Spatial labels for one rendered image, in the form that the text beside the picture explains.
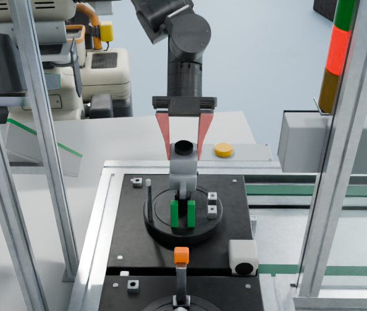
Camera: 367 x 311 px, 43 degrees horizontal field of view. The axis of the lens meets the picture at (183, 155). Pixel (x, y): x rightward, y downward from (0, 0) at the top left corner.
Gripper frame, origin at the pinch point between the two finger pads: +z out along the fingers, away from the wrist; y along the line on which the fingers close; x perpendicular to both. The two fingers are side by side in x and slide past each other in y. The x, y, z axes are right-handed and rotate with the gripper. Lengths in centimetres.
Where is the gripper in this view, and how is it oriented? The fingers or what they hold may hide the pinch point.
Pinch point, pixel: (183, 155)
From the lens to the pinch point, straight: 75.0
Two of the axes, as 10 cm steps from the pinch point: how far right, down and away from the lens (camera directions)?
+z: -0.2, 10.0, -0.2
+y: 10.0, 0.2, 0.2
